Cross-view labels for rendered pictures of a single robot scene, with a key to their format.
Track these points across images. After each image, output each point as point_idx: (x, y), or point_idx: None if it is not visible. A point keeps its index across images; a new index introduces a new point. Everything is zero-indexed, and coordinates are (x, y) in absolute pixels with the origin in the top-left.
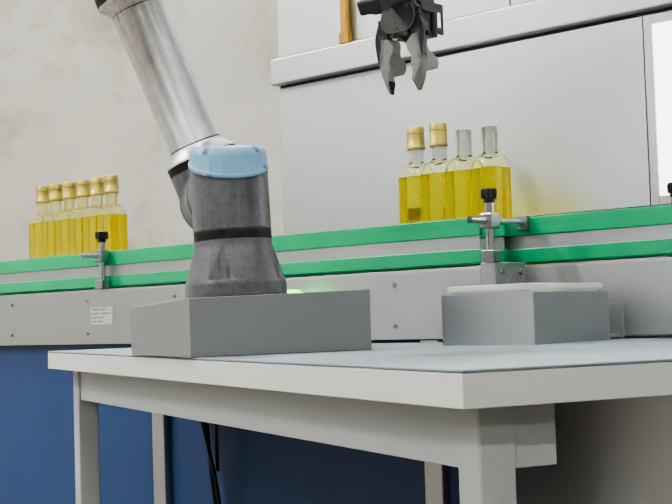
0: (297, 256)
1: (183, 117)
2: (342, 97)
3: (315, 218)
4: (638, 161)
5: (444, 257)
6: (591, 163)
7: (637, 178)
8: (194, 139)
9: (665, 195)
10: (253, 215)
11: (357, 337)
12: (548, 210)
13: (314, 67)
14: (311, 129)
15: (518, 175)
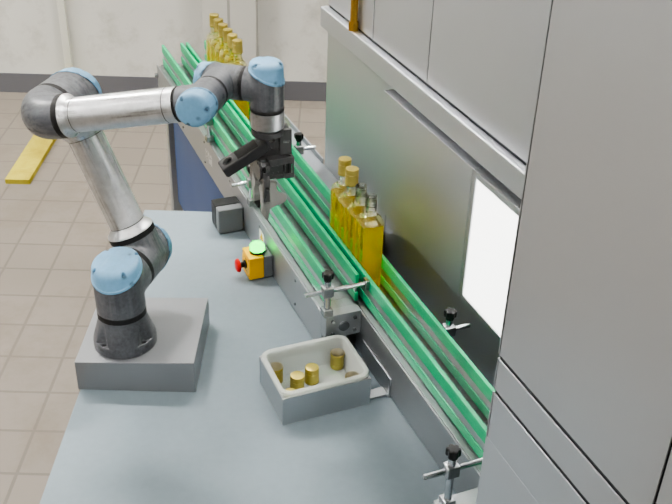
0: (271, 212)
1: (109, 215)
2: (352, 65)
3: (337, 136)
4: (457, 263)
5: (315, 285)
6: (438, 241)
7: (455, 273)
8: (116, 229)
9: (464, 297)
10: (120, 314)
11: (185, 386)
12: (418, 249)
13: (337, 34)
14: (339, 73)
15: (409, 212)
